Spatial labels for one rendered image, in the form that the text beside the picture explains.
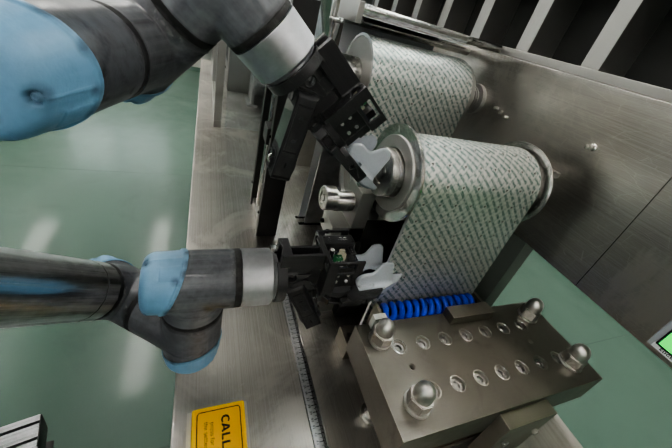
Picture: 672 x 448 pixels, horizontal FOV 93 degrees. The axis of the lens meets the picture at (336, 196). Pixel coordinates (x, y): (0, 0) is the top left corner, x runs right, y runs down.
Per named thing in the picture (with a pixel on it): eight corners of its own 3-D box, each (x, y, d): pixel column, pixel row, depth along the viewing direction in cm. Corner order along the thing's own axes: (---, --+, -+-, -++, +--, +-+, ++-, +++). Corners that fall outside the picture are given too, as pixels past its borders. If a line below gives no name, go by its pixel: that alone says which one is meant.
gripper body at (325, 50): (390, 124, 39) (337, 38, 31) (336, 169, 40) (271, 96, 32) (366, 104, 45) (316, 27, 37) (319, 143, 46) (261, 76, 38)
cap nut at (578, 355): (554, 354, 55) (569, 338, 53) (567, 350, 56) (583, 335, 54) (572, 375, 52) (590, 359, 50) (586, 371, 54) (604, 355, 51)
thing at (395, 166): (400, 163, 42) (381, 207, 46) (412, 165, 43) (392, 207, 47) (378, 137, 48) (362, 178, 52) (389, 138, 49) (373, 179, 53)
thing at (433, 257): (367, 304, 55) (405, 219, 46) (469, 293, 65) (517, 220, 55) (368, 306, 55) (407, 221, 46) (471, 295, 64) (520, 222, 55)
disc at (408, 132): (359, 188, 57) (385, 108, 50) (361, 188, 57) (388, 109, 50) (397, 242, 46) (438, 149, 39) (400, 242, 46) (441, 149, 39)
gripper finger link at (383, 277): (420, 267, 48) (365, 269, 44) (406, 293, 51) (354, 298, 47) (410, 252, 50) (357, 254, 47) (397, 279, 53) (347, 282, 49)
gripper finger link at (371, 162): (409, 177, 45) (377, 131, 39) (375, 203, 45) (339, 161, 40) (399, 167, 47) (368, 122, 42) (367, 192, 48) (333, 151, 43)
